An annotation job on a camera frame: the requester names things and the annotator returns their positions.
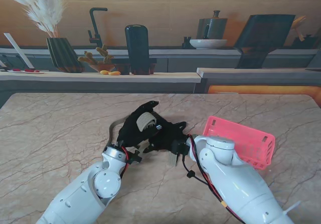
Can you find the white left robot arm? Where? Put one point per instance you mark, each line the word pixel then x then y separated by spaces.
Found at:
pixel 80 199

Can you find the grey kitchen counter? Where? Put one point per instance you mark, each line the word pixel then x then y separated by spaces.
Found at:
pixel 100 83

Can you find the yellow and tan toy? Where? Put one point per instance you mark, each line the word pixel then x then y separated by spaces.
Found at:
pixel 104 71

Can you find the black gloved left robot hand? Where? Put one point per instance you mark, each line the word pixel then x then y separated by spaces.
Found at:
pixel 129 131

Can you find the small black holder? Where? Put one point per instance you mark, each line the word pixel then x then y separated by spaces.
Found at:
pixel 186 43

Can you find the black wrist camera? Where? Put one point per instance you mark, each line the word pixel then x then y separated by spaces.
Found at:
pixel 134 157
pixel 179 147

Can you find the orange fruit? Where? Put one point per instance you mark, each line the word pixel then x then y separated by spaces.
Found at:
pixel 114 73

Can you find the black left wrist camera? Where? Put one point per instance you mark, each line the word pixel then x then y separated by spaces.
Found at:
pixel 134 157

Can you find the dark blue rounded container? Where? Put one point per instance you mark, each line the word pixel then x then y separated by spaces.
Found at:
pixel 137 48

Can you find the white pampas grass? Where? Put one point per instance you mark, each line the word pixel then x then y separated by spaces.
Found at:
pixel 42 15

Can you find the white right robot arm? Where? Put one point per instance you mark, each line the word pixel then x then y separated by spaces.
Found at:
pixel 235 178

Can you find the dark ribbed vase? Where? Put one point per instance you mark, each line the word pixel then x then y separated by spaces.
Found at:
pixel 62 55

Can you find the plate with red slices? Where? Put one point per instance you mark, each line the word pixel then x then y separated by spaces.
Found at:
pixel 30 70

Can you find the grey lidded jar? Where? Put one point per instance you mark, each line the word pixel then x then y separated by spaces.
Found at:
pixel 213 28

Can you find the beige woven belt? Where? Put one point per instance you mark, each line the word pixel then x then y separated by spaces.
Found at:
pixel 172 160
pixel 145 119

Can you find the dark angled range hood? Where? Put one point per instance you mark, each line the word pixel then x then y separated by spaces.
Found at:
pixel 263 33

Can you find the yellow kitchen utensil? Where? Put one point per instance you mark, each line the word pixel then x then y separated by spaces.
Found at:
pixel 298 23

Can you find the dark brown woven belt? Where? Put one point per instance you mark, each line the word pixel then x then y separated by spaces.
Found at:
pixel 181 125

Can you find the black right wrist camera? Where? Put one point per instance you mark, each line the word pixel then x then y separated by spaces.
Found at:
pixel 179 147

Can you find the white ceramic bowl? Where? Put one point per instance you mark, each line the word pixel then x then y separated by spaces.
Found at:
pixel 208 44

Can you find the white leaning board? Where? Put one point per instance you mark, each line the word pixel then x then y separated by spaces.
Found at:
pixel 18 50

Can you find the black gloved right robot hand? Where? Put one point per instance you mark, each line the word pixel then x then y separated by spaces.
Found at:
pixel 166 136

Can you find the black kitchen faucet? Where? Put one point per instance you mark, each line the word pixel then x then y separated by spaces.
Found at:
pixel 93 23

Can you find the dark utensil holder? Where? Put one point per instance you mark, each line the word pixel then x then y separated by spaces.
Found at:
pixel 306 43

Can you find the yellow brown cactus plant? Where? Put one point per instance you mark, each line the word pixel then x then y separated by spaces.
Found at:
pixel 87 58

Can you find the pink plastic storage basket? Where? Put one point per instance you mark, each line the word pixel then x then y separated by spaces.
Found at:
pixel 250 136

